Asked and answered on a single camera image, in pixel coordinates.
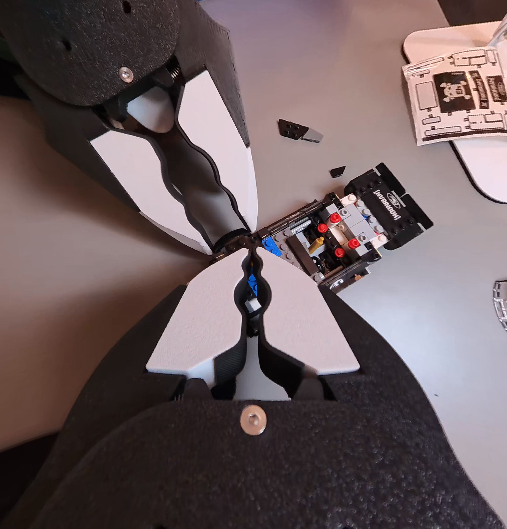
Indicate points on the tiny black lego piece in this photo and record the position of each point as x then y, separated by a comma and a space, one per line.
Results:
338, 171

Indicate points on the lego car model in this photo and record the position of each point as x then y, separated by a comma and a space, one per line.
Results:
353, 227

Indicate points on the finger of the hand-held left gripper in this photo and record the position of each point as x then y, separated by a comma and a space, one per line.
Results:
220, 140
154, 182

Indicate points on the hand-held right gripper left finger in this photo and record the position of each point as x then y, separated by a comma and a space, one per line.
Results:
196, 326

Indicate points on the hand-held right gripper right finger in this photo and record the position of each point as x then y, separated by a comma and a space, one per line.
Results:
311, 326

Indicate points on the grey wedge lego piece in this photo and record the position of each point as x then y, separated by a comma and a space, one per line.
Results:
314, 135

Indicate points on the clear lego windshield piece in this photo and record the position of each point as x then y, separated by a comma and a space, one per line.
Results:
506, 310

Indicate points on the lego sticker sheet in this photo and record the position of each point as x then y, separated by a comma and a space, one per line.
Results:
439, 116

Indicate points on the black wedge lego plate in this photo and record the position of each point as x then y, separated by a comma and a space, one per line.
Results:
291, 128

